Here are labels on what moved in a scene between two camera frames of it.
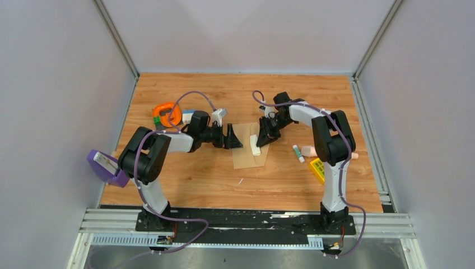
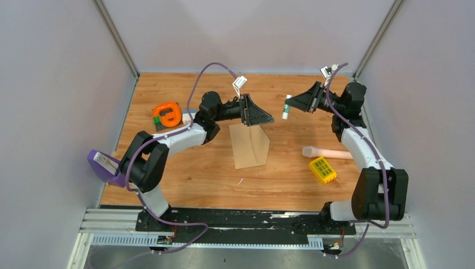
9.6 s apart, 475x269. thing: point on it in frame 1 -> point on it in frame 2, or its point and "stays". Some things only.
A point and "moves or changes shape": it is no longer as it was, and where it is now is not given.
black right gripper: [266, 135] -> [309, 100]
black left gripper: [231, 142] -> [252, 115]
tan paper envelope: [243, 157] stays
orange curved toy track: [175, 116] stays
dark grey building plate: [160, 127] stays
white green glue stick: [301, 158] moves or changes shape
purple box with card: [106, 168] stays
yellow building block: [317, 166] stays
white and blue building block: [186, 116] stays
